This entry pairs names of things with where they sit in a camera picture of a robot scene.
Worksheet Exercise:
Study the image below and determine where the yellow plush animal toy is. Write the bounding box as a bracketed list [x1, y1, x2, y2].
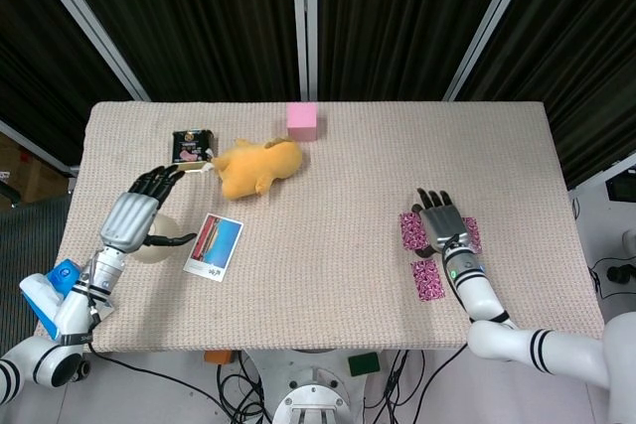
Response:
[211, 137, 304, 201]

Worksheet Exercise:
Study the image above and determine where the black screen device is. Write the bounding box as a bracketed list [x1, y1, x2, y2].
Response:
[604, 173, 636, 202]

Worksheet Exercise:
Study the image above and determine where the white metal frame post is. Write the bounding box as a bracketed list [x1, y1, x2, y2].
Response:
[443, 0, 536, 101]
[292, 0, 319, 101]
[33, 0, 151, 101]

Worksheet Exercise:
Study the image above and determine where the white robot torso base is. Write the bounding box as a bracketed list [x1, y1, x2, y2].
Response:
[270, 348, 368, 424]

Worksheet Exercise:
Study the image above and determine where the pink cube block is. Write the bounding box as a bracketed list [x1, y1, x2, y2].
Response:
[286, 101, 320, 143]

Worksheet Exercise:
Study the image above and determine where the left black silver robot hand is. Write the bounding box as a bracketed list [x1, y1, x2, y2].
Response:
[100, 165, 199, 253]

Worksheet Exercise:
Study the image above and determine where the blue red photo postcard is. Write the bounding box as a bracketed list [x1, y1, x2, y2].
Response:
[183, 212, 244, 284]

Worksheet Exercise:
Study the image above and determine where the beige woven tablecloth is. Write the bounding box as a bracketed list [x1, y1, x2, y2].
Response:
[33, 100, 607, 353]

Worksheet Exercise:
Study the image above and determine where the brown cardboard box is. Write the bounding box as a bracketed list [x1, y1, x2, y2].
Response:
[0, 133, 69, 205]

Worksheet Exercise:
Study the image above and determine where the black luncheon meat can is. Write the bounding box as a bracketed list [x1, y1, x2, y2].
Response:
[171, 129, 218, 176]

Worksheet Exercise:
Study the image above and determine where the beige upturned bowl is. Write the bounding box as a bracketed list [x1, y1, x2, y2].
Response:
[133, 213, 181, 265]

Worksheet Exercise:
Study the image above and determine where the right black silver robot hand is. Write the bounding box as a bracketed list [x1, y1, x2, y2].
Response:
[410, 188, 471, 259]

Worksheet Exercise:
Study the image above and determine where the green button box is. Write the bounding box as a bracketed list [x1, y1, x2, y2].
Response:
[347, 353, 382, 378]

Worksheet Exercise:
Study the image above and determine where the black floor cable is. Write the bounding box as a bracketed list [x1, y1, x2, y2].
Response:
[86, 348, 274, 420]

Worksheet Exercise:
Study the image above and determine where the black pleated curtain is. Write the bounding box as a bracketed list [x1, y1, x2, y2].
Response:
[0, 0, 636, 190]

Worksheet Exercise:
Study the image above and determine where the black round plug adapter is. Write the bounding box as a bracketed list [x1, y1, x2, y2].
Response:
[606, 264, 631, 286]

